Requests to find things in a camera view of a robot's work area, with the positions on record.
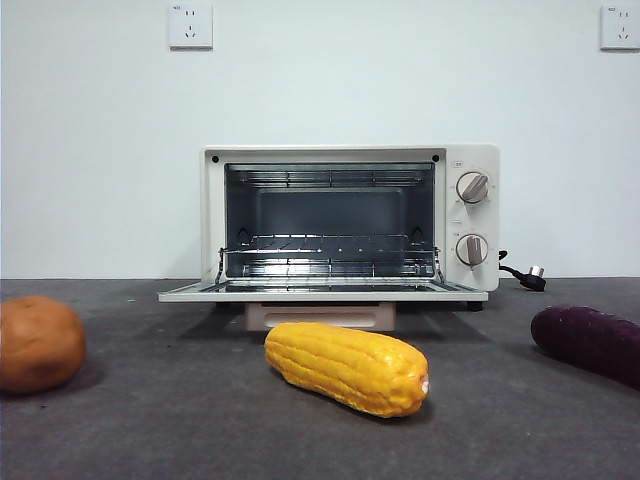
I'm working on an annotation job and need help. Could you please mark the glass oven door with handle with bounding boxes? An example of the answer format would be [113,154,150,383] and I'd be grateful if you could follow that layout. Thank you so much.
[158,277,490,334]

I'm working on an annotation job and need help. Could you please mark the purple eggplant with green stem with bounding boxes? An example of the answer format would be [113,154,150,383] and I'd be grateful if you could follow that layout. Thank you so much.
[529,304,640,390]

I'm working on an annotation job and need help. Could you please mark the beige oven knob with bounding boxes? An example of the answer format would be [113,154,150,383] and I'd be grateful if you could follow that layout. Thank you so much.
[457,170,491,205]
[454,232,490,266]

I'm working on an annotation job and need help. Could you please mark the white Toshiba toaster oven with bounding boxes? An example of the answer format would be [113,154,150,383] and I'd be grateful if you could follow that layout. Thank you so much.
[200,144,501,312]

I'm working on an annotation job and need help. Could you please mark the yellow corn cob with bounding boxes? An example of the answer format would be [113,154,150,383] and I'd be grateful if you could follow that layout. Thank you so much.
[263,321,431,419]

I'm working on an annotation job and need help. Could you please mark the brown potato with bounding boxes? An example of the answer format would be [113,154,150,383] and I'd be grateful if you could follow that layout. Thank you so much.
[0,294,88,394]

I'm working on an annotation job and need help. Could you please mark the metal wire oven rack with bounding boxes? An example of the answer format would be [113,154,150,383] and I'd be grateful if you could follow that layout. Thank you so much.
[217,233,442,281]

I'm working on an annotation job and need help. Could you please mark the black power cord with plug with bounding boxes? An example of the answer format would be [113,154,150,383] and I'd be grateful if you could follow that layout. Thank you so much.
[497,249,549,292]

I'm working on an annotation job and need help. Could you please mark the white wall socket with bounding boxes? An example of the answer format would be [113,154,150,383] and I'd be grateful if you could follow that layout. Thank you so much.
[599,4,640,51]
[168,2,215,50]

